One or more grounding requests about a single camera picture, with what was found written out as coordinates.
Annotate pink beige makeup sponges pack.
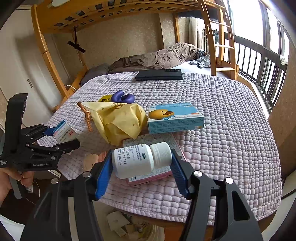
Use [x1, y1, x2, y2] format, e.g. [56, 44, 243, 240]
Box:
[82, 152, 107, 172]

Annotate person's left hand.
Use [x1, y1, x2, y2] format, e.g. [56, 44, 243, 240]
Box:
[0, 167, 35, 205]

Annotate wooden bunk ladder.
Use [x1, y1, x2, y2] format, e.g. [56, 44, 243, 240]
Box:
[198, 0, 239, 80]

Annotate yellow paper bag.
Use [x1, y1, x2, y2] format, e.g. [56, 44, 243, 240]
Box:
[77, 101, 148, 146]

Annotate yellow tissue packet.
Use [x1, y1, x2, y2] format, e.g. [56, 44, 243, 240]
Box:
[98, 94, 112, 102]

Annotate white trash bin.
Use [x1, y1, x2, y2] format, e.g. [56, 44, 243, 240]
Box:
[106, 211, 165, 240]

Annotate black laptop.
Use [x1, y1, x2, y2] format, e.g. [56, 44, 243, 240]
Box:
[135, 69, 183, 81]

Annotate pink medicine box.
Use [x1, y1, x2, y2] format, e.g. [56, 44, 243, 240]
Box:
[123, 133, 186, 186]

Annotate blue emoji box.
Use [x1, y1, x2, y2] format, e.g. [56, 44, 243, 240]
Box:
[147, 102, 205, 134]

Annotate lavender quilted bedspread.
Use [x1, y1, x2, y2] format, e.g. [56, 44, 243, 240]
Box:
[47, 72, 282, 220]

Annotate white red striped medicine box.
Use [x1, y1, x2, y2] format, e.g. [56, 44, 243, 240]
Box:
[53, 120, 77, 144]

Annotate brown crumpled duvet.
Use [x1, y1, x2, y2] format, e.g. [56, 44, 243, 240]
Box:
[109, 42, 207, 73]

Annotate grey crumpled clothes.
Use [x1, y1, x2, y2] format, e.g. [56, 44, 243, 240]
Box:
[189, 53, 211, 69]

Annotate dark grey pillow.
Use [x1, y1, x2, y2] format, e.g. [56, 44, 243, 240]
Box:
[80, 63, 109, 86]

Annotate purple curved plastic object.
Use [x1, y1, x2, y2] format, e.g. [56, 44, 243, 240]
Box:
[111, 90, 135, 104]

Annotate wooden bunk bed frame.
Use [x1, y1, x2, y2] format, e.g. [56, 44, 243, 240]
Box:
[31, 0, 239, 113]

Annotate dark balcony railing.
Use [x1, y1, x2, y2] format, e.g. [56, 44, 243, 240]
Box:
[234, 36, 287, 112]

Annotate white pill bottle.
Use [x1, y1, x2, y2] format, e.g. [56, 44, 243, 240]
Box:
[112, 144, 172, 179]

